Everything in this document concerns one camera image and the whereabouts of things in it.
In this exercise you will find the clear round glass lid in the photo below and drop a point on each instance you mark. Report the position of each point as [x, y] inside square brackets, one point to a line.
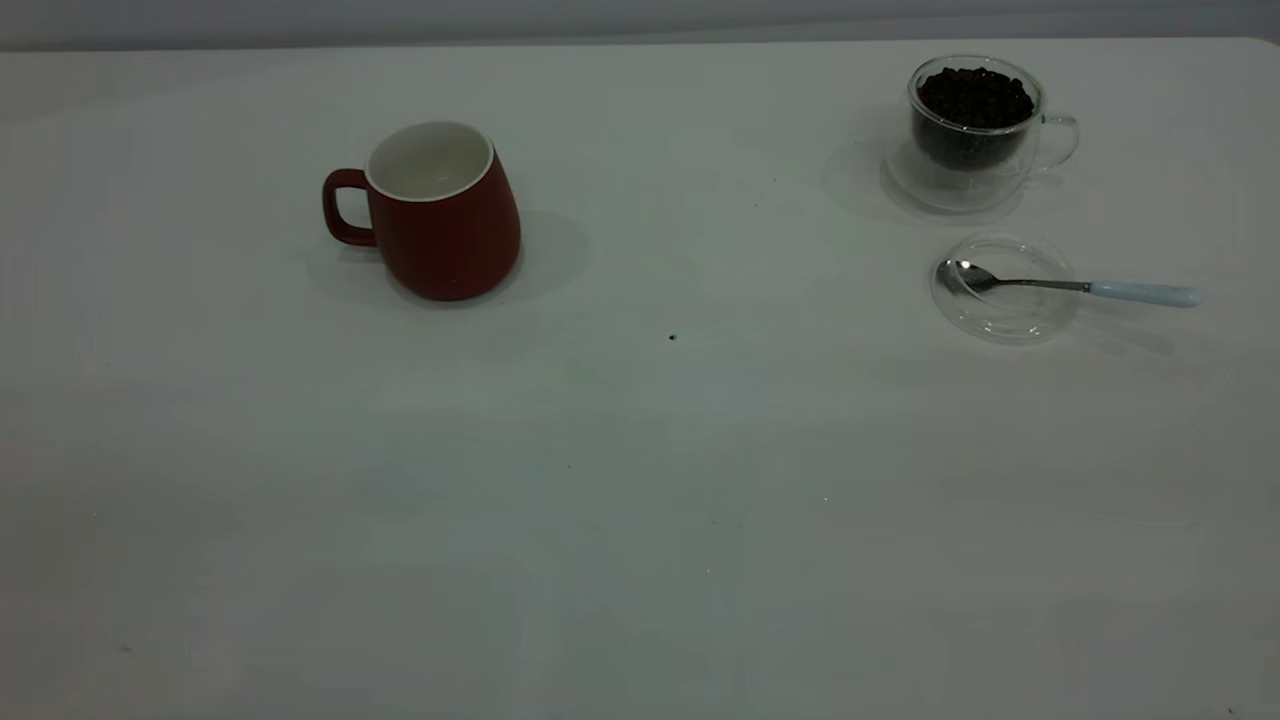
[1010, 322]

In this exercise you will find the pile of dark coffee beans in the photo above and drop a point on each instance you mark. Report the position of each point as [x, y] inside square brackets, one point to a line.
[975, 100]

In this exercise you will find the red ceramic mug white inside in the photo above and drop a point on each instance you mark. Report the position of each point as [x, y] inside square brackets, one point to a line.
[450, 245]

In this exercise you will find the clear double-wall glass cup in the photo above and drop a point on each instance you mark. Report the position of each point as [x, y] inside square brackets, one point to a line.
[950, 190]

